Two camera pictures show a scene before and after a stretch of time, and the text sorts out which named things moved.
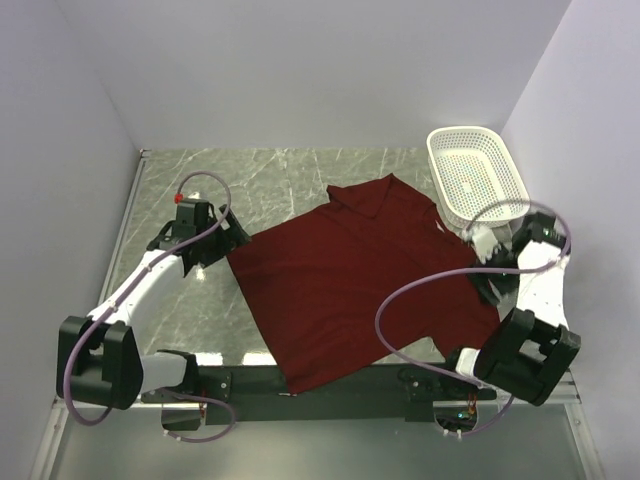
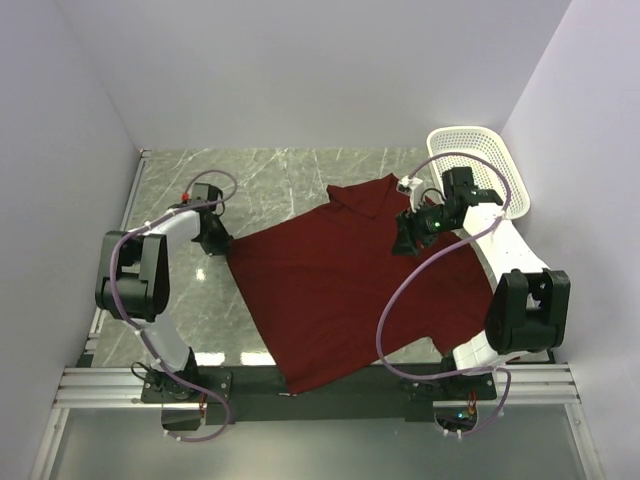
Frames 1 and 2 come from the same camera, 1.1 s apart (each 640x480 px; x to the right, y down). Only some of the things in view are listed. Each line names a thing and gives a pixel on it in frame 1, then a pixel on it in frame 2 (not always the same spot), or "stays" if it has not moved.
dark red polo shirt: (316, 276) stays
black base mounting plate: (253, 394) stays
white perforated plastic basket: (471, 169) stays
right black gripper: (502, 287) -> (404, 244)
